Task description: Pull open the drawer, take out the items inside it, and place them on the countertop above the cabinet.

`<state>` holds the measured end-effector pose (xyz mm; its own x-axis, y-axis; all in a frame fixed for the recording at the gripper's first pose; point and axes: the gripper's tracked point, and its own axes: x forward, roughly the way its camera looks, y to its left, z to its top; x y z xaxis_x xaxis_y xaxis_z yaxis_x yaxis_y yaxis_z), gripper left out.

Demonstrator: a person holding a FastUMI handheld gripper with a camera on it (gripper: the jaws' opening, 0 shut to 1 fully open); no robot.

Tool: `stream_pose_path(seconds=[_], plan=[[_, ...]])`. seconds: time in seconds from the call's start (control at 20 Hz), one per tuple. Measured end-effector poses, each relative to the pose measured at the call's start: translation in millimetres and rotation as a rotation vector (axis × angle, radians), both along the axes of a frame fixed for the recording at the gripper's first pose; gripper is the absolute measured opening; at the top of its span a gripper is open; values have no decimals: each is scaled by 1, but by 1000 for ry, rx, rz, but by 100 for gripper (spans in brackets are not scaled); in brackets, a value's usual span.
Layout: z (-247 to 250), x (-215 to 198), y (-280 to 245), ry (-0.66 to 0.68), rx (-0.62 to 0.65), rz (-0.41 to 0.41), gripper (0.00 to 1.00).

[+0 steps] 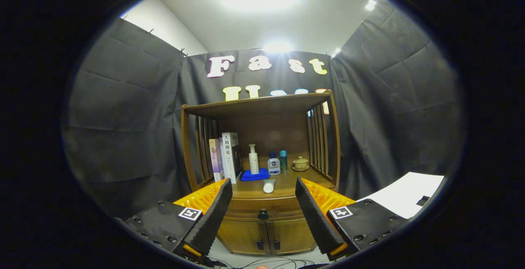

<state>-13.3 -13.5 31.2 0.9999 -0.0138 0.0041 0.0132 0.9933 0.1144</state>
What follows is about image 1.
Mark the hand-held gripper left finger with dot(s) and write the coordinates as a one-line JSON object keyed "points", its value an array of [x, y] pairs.
{"points": [[213, 215]]}

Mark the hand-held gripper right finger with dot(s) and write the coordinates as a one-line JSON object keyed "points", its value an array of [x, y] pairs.
{"points": [[316, 219]]}

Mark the brown wooden drawer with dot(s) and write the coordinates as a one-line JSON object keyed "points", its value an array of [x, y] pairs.
{"points": [[283, 213]]}

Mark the green white cleanser tube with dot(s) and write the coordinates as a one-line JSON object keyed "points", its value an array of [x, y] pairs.
{"points": [[269, 186]]}

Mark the wooden cabinet door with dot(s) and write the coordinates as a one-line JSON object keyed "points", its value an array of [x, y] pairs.
{"points": [[242, 236], [291, 236]]}

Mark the wooden countertop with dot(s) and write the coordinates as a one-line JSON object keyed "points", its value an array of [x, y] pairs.
{"points": [[287, 185]]}

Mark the brown wooden cabinet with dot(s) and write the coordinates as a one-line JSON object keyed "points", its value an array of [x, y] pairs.
{"points": [[262, 105]]}

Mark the purple book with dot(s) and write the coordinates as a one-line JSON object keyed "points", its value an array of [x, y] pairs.
{"points": [[216, 160]]}

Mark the yellow lidded teacup with saucer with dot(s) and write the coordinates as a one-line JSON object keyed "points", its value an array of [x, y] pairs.
{"points": [[300, 163]]}

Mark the thick white book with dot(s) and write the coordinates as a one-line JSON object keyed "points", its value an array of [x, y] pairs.
{"points": [[229, 158]]}

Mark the folded blue cloth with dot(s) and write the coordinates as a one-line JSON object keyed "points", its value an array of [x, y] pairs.
{"points": [[260, 176]]}

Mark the teal bottle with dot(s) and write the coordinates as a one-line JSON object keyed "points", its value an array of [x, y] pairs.
{"points": [[283, 162]]}

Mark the white pump bottle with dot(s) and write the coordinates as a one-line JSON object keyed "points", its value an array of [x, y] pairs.
{"points": [[254, 162]]}

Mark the clear blue-capped pump bottle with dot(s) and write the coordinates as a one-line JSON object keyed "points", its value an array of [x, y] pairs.
{"points": [[274, 166]]}

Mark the white table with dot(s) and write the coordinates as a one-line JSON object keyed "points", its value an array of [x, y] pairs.
{"points": [[402, 195]]}

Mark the small black object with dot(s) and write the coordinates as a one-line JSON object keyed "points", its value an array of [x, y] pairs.
{"points": [[423, 200]]}

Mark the small ceiling spotlight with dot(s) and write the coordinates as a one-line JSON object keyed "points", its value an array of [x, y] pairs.
{"points": [[278, 47], [370, 4], [336, 51]]}

